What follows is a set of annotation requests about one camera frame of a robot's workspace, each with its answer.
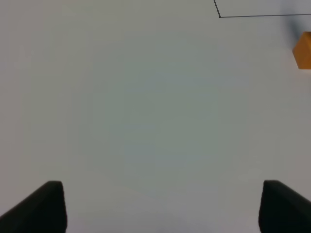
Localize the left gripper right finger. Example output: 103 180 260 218
258 180 311 233

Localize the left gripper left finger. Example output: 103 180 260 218
0 181 68 233

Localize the orange block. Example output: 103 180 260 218
293 32 311 70

